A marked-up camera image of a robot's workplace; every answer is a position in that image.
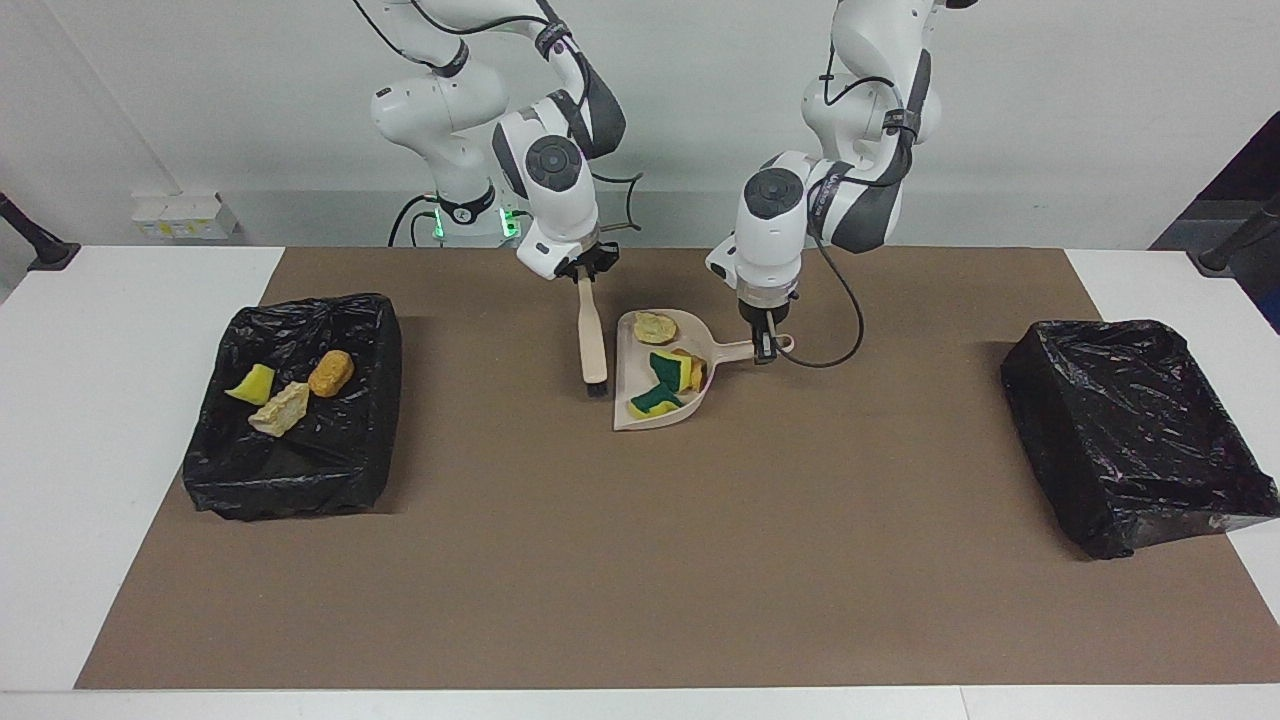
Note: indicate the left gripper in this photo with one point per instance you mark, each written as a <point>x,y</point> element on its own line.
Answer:
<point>768,312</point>

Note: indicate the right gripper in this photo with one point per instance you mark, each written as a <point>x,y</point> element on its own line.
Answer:
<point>592,253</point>

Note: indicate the wooden brush with black bristles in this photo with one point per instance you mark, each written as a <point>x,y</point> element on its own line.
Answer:
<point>592,335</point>

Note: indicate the beige plastic dustpan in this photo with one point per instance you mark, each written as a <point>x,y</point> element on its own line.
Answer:
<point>640,385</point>

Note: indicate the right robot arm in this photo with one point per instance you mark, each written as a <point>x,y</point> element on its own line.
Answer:
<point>455,110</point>

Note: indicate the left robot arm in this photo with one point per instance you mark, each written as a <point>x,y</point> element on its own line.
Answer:
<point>770,235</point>

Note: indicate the bin lined with black bag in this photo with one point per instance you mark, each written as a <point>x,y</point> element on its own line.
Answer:
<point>300,470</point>
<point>1130,440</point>

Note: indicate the brownish round sponge piece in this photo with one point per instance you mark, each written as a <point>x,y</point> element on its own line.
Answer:
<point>655,327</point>

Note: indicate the yellow orange sponge piece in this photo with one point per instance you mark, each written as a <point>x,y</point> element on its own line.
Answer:
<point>696,370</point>

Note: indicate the green and yellow sponge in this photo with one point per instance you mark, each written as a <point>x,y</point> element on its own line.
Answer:
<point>667,368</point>
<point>655,403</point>

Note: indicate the beige sponge piece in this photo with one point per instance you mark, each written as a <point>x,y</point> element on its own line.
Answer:
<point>281,411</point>

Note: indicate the black stand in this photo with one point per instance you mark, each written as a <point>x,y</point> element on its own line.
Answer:
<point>40,245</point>
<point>1230,248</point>

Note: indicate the white wall socket box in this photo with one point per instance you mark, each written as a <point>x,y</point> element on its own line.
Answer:
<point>185,217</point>

